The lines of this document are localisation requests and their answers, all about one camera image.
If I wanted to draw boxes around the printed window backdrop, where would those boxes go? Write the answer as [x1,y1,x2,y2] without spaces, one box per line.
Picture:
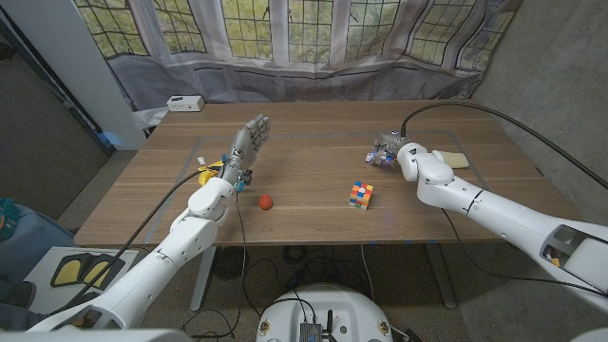
[73,0,523,113]

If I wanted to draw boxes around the white floor cable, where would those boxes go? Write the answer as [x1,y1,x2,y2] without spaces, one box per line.
[359,244,377,301]

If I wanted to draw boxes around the thin black left wrist cable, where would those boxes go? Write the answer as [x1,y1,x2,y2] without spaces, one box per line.
[180,187,248,338]

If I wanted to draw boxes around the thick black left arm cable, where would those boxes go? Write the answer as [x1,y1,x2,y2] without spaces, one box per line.
[59,168,206,308]

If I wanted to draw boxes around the yellow black foot pedal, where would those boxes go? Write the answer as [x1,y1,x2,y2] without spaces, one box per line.
[80,255,125,290]
[50,253,94,288]

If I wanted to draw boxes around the white table leg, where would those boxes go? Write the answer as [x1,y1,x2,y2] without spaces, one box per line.
[189,245,218,313]

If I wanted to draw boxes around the white robot torso base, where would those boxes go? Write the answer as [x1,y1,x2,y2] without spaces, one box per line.
[255,283,394,342]

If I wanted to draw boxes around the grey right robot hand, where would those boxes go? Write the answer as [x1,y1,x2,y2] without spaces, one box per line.
[364,131,410,168]

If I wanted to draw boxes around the wooden table board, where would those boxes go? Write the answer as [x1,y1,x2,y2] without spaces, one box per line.
[142,128,519,243]

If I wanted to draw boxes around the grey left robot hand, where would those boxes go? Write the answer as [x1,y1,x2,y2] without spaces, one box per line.
[220,113,272,187]

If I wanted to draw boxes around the white power strip box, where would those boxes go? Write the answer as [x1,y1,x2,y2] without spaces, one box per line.
[165,94,206,113]

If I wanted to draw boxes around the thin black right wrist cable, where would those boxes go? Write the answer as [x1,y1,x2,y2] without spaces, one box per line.
[440,207,608,298]

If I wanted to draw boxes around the multicoloured Rubik's cube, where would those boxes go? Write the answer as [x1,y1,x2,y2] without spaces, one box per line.
[349,180,375,211]

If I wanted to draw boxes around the white pedal platform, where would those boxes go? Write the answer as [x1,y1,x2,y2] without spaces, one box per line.
[23,245,142,314]

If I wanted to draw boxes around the black round fan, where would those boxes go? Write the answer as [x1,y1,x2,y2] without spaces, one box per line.
[212,245,251,281]

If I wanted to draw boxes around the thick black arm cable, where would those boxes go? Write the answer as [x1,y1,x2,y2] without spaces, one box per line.
[59,168,206,308]
[400,101,608,191]

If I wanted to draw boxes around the blue upholstered seat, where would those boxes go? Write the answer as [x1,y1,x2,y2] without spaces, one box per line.
[0,202,77,286]

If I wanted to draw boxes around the grey computer module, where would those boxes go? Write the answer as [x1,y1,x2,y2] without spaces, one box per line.
[298,321,323,342]

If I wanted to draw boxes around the pale yellow sponge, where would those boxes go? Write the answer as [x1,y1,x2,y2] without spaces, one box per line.
[439,150,471,170]

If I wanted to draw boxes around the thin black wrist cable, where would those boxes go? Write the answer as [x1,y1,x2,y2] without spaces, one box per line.
[180,187,248,338]
[440,207,608,298]

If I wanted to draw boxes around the grey table leg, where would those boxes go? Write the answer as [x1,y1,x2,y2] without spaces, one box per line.
[424,242,458,310]

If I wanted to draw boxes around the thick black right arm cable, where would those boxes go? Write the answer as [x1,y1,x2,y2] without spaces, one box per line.
[400,101,608,191]

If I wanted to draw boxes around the yellow cable tape wrap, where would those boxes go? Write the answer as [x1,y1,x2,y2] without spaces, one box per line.
[197,160,225,186]

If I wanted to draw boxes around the teal cloth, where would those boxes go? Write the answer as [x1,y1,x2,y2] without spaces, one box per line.
[0,198,21,241]

